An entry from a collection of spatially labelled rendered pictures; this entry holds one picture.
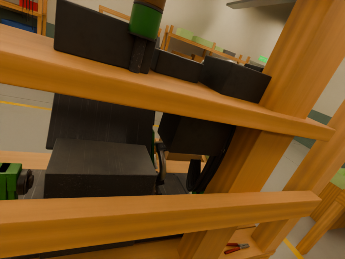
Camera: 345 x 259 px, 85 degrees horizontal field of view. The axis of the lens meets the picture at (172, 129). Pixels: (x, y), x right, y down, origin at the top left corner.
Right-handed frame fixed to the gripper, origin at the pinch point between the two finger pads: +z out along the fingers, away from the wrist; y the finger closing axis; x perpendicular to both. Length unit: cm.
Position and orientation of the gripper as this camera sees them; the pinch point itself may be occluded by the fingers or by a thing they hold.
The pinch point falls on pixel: (161, 147)
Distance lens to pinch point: 82.4
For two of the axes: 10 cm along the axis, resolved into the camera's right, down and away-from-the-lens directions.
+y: 2.8, -3.1, -9.1
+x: 2.0, 9.4, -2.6
